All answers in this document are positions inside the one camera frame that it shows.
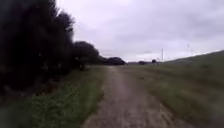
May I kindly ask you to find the distant dark tree clump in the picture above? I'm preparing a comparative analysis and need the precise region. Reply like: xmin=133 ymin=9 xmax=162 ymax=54
xmin=105 ymin=56 xmax=127 ymax=66

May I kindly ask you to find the brown gravel dirt path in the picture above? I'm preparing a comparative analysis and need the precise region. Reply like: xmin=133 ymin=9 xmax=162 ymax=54
xmin=81 ymin=65 xmax=198 ymax=128

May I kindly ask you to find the pale thin pole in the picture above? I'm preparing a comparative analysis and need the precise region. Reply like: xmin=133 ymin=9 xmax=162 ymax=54
xmin=161 ymin=48 xmax=165 ymax=63
xmin=186 ymin=43 xmax=194 ymax=57

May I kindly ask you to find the grass verge strip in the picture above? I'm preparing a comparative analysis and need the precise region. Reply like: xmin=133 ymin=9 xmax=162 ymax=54
xmin=0 ymin=65 xmax=108 ymax=128

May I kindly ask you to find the grassy embankment slope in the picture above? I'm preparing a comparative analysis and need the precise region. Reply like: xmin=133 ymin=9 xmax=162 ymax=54
xmin=118 ymin=49 xmax=224 ymax=128

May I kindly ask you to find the row of dark trees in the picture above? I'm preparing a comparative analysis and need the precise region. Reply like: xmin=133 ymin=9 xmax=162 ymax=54
xmin=0 ymin=0 xmax=107 ymax=98

